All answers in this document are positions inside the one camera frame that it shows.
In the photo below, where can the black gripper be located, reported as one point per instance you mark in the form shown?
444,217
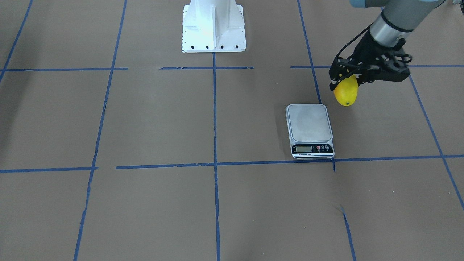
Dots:
367,48

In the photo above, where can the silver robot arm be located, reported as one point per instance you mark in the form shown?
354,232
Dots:
398,18

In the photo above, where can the silver digital kitchen scale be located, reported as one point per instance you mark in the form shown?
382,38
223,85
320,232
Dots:
310,132

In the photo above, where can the white camera pillar with base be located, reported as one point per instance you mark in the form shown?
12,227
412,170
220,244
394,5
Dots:
213,26

